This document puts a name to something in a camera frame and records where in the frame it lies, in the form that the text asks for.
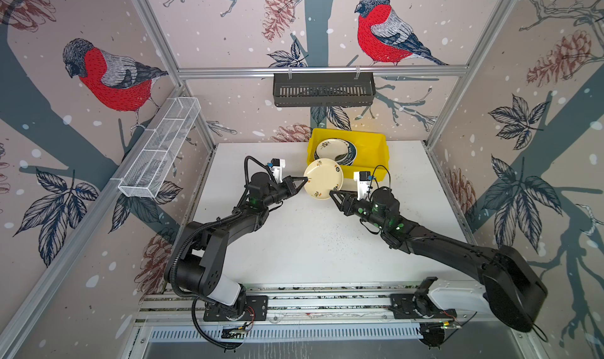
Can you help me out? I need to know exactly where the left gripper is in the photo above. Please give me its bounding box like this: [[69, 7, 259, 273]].
[[262, 177, 308, 210]]

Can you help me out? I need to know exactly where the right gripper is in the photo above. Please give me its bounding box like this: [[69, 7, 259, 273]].
[[331, 188, 389, 233]]

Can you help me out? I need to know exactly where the cream plate with characters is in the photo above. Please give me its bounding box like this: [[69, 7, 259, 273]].
[[304, 159, 344, 200]]

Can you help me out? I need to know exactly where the teal rim Hao Shi plate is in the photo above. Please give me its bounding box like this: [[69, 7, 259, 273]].
[[338, 140, 357, 166]]

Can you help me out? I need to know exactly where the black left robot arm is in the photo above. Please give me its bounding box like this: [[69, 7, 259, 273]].
[[165, 172, 308, 315]]

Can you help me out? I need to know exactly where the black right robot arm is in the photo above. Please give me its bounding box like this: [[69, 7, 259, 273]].
[[330, 188, 547, 332]]

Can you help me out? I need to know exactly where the yellow plastic bin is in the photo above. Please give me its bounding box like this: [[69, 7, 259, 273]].
[[306, 128, 389, 179]]

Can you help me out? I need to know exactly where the black hanging basket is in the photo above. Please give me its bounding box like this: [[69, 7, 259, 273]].
[[273, 72, 376, 108]]

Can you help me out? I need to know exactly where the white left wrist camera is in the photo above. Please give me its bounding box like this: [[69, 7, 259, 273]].
[[267, 159, 286, 184]]

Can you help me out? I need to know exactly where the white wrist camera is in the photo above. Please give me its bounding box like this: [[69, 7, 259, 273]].
[[267, 159, 286, 184], [353, 171, 373, 200]]

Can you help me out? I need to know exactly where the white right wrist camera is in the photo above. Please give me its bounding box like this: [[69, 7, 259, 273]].
[[353, 171, 373, 200]]

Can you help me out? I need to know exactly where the black corrugated cable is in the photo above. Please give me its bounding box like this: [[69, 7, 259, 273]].
[[243, 155, 275, 190]]

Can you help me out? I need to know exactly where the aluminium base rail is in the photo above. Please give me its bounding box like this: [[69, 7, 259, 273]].
[[136, 283, 525, 327]]

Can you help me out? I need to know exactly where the white wire mesh basket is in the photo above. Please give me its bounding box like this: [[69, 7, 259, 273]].
[[118, 97, 201, 198]]

